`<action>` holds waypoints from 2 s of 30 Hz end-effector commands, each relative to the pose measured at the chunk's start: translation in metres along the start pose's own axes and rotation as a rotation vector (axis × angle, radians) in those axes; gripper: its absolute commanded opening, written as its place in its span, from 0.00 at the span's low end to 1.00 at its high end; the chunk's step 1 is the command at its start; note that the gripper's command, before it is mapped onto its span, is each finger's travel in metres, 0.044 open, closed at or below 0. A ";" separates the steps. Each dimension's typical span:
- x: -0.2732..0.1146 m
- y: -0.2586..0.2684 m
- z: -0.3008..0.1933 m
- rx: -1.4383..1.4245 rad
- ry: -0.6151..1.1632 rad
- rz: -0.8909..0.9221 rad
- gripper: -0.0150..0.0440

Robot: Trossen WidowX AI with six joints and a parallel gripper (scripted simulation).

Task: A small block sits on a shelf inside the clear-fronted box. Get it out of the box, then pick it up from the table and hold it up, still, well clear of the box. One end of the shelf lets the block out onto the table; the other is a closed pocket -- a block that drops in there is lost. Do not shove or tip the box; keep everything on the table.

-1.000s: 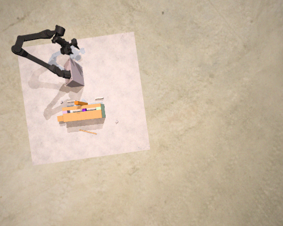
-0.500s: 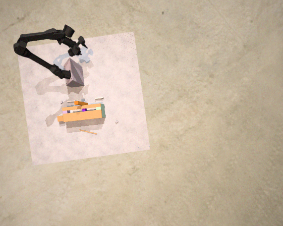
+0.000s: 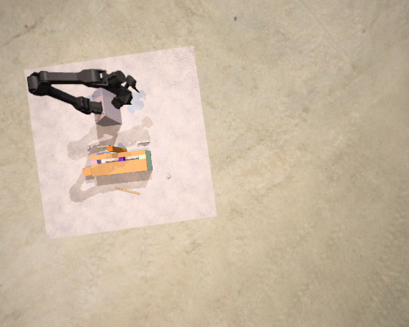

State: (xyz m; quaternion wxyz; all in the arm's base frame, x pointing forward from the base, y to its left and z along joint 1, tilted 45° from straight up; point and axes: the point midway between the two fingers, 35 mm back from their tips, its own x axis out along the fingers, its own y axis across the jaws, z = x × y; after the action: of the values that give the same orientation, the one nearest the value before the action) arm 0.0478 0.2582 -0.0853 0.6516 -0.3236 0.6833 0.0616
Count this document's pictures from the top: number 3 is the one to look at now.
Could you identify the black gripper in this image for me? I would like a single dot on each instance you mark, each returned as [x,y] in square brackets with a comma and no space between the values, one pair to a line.
[130,81]

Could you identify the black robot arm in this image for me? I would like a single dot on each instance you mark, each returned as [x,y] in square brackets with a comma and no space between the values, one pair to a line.
[39,84]

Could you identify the tan cardboard box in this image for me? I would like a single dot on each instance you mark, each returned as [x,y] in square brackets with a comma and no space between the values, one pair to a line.
[87,171]

